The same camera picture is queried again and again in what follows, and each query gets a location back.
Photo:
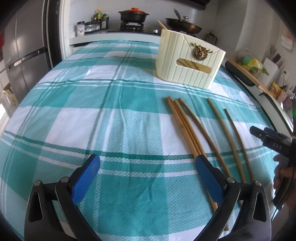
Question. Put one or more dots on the dark sauce bottle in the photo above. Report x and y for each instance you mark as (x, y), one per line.
(104, 21)

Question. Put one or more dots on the wooden cutting board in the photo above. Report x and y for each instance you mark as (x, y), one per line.
(252, 77)

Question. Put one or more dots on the cardboard box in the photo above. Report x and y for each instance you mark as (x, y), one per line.
(10, 95)

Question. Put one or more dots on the black gas stove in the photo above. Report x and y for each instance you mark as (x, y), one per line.
(136, 29)

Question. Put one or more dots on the yellow green sponges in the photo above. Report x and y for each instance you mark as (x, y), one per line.
(251, 62)

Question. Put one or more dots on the black clay pot orange lid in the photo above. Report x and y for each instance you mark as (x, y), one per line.
(133, 15)

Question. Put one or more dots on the wok with glass lid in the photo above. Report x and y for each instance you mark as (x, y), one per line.
(185, 25)

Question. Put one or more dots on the person's right hand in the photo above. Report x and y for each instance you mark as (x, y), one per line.
(283, 173)

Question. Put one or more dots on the black tray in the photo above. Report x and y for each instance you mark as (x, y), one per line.
(238, 74)

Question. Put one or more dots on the white knife block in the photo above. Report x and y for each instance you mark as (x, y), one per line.
(270, 69)

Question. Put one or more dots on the grey refrigerator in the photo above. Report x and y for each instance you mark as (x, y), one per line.
(20, 51)

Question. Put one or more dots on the cream ribbed utensil holder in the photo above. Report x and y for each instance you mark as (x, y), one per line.
(185, 55)

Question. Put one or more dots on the set of wooden chopsticks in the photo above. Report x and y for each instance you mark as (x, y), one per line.
(185, 125)

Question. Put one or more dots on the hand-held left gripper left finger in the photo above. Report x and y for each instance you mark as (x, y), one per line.
(86, 178)

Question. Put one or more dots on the white spice shaker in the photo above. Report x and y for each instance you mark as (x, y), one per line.
(81, 29)

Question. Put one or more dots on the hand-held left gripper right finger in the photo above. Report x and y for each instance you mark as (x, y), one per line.
(209, 178)

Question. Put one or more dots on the teal checked tablecloth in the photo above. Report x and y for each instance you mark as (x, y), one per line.
(92, 115)

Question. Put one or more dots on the long brown chopstick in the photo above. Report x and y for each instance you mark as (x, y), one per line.
(161, 25)

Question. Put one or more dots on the wall calendar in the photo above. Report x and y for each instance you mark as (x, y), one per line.
(286, 41)

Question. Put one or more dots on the yellow cap bottle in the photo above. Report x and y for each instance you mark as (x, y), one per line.
(98, 15)

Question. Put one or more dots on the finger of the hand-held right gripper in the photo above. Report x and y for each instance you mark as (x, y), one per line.
(276, 134)
(257, 133)

